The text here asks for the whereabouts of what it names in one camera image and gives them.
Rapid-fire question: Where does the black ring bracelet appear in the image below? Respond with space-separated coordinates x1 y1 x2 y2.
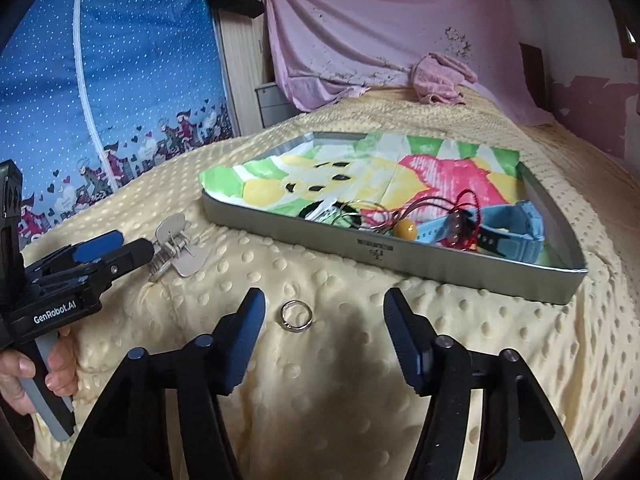
297 199 342 221

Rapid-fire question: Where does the small silver finger ring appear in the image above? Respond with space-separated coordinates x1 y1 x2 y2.
278 299 315 334

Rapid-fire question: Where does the red braided string bracelet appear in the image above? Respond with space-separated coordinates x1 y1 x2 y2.
374 187 484 252

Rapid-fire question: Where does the light blue wrist watch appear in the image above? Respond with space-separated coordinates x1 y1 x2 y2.
416 200 546 263

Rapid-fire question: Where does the brown cord yellow bead necklace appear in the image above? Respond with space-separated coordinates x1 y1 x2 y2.
349 200 452 242

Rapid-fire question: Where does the white braided hair clip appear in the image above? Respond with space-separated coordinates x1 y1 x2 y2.
305 198 335 221

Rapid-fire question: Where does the person's left hand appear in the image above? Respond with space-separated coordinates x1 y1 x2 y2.
0 326 78 415

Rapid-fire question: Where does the grey claw hair clip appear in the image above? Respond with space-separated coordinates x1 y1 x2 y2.
148 212 208 283

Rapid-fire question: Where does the blue dotted fabric wardrobe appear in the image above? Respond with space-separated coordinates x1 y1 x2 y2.
1 0 234 245

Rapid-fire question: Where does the yellow dotted bed blanket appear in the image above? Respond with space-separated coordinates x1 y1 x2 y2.
24 90 639 479

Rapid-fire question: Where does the grey bedside cabinet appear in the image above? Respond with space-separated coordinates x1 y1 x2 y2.
255 82 299 128

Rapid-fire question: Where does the wooden wardrobe panel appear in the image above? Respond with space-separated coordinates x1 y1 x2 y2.
214 9 271 136

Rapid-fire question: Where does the grey metal tray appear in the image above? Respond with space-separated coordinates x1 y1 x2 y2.
203 131 587 304

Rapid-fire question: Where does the colourful paper tray liner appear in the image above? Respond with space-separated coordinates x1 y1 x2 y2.
198 131 566 269

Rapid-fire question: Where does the pink hanging sheet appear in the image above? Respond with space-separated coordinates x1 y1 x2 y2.
265 0 552 126

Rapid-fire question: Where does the crumpled pink cloth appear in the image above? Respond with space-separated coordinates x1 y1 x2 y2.
410 52 477 105

